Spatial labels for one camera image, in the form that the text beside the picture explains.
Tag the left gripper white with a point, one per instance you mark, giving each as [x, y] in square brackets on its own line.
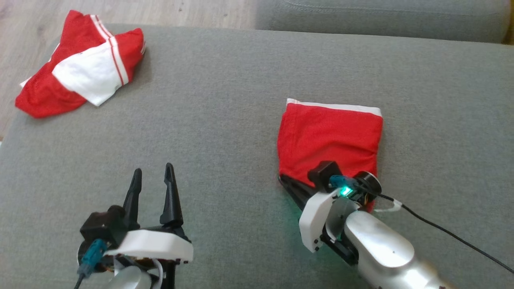
[156, 245]

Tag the grey sofa back cushion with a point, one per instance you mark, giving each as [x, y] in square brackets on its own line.
[381, 20]

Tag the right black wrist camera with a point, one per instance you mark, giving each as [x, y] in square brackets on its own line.
[323, 172]

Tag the large yellow cushion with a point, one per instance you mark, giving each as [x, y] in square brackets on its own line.
[511, 38]

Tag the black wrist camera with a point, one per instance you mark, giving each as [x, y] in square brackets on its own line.
[102, 226]
[323, 172]

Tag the red shorts white waistband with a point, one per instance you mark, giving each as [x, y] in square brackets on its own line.
[329, 136]

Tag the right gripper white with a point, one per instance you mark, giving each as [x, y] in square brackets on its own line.
[313, 220]

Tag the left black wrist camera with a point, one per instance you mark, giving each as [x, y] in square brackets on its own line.
[102, 226]

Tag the red white basketball jersey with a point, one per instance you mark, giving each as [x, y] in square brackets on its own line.
[92, 72]

